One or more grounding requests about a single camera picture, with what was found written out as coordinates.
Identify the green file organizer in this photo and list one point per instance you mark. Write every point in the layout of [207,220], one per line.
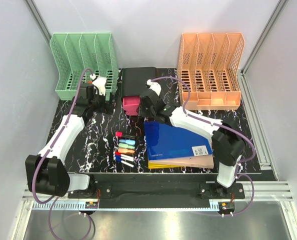
[74,52]

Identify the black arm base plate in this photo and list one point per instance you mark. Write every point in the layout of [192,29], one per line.
[201,190]

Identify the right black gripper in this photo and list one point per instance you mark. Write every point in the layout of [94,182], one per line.
[142,111]

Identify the red whiteboard marker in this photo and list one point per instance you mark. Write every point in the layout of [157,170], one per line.
[124,155]

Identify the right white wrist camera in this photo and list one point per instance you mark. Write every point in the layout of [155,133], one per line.
[154,86]

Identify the green highlighter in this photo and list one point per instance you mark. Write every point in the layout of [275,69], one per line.
[126,146]

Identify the black drawer cabinet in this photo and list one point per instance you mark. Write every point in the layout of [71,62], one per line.
[134,80]

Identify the black marble desk mat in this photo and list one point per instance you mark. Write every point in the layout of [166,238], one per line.
[94,148]

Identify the orange file organizer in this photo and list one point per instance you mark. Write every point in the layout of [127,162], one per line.
[207,67]

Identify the blue whiteboard marker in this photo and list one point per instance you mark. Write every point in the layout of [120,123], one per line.
[124,162]
[122,158]

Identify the pink folder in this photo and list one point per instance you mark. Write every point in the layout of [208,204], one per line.
[203,161]

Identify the blue folder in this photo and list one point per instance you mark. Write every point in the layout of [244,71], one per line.
[165,142]

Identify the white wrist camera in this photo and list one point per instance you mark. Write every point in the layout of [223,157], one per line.
[154,86]
[99,83]

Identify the black pink-capped highlighter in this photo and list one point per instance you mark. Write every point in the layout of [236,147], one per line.
[121,134]

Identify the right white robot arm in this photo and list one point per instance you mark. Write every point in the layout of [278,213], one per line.
[227,143]

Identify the pink top drawer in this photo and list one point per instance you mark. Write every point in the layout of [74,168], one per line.
[130,105]

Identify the orange highlighter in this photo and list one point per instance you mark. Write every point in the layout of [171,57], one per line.
[126,151]

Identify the yellow folder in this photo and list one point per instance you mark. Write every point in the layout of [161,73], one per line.
[152,165]

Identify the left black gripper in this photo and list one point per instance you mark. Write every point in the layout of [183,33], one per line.
[106,107]

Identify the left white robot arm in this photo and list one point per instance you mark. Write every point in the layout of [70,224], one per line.
[46,172]

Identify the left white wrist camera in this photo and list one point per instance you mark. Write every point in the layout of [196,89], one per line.
[99,83]

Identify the blue highlighter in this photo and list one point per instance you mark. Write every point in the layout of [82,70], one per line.
[128,141]

